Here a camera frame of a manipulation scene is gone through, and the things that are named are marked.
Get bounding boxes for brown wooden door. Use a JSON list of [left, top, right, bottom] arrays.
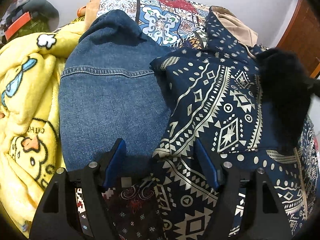
[[277, 0, 319, 78]]

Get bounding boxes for blue denim jacket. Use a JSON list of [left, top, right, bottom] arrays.
[[59, 10, 172, 174]]

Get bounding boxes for navy patterned hooded jacket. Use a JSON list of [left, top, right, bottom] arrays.
[[150, 12, 319, 239]]

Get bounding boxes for green patterned storage box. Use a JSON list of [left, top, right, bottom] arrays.
[[12, 18, 50, 38]]

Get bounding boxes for patchwork patterned bed quilt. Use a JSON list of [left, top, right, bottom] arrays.
[[97, 0, 209, 49]]

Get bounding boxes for orange box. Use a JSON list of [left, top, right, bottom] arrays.
[[5, 12, 31, 40]]

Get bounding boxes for yellow cartoon fleece blanket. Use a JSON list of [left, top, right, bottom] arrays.
[[1, 19, 85, 236]]

